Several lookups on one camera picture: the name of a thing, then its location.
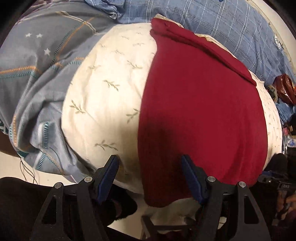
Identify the blue plaid pillow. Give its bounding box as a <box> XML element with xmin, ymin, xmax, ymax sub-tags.
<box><xmin>84</xmin><ymin>0</ymin><xmax>296</xmax><ymax>123</ymax></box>

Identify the dark red shiny bag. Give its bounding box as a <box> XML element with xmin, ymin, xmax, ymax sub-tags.
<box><xmin>273</xmin><ymin>74</ymin><xmax>296</xmax><ymax>105</ymax></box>

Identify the cream leaf-print pillow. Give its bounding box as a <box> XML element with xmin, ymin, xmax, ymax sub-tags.
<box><xmin>61</xmin><ymin>14</ymin><xmax>284</xmax><ymax>232</ymax></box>

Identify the red fleece garment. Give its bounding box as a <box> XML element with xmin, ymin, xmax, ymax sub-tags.
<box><xmin>138</xmin><ymin>19</ymin><xmax>267</xmax><ymax>207</ymax></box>

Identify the grey patterned bed sheet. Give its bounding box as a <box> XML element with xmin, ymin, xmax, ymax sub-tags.
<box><xmin>1</xmin><ymin>1</ymin><xmax>115</xmax><ymax>182</ymax></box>

